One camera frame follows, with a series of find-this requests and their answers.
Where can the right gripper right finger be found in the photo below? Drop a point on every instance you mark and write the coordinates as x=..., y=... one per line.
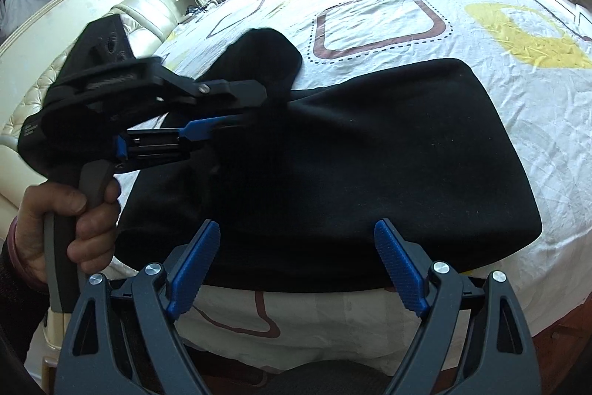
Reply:
x=473, y=337

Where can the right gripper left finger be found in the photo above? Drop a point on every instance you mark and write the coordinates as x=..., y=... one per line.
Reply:
x=122, y=337

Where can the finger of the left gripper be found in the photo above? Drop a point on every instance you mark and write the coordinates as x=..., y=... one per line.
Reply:
x=220, y=92
x=144, y=148

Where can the black pants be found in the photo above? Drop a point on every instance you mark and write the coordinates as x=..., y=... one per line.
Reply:
x=298, y=189

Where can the left forearm dark sleeve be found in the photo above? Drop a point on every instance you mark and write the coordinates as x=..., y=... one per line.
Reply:
x=24, y=304

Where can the person left hand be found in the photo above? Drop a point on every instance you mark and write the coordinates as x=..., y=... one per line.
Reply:
x=86, y=235

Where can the patterned white yellow bedsheet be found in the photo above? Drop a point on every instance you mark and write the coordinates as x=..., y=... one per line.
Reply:
x=535, y=64

